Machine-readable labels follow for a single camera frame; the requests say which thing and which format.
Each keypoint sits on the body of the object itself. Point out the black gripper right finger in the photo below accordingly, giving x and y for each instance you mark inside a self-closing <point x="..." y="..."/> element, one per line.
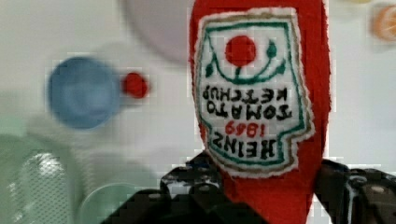
<point x="356" y="196"/>

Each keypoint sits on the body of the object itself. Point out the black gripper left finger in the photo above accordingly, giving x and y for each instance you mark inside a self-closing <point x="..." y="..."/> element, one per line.
<point x="197" y="171"/>

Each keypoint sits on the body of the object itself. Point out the red plush ketchup bottle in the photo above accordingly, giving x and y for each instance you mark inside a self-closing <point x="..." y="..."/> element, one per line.
<point x="261" y="86"/>

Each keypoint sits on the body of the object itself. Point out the green cup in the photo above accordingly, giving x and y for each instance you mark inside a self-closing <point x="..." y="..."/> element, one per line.
<point x="104" y="201"/>

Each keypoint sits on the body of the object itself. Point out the small red toy tomato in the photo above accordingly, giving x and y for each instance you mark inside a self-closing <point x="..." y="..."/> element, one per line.
<point x="135" y="85"/>

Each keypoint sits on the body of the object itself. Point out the blue cup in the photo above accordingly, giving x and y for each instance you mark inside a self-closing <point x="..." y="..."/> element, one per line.
<point x="83" y="93"/>

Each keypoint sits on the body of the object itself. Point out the large lilac plate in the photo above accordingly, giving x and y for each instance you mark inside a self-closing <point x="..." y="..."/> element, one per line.
<point x="162" y="24"/>

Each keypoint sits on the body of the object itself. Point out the orange toy slice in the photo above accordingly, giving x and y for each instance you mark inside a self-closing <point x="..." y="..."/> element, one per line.
<point x="384" y="22"/>

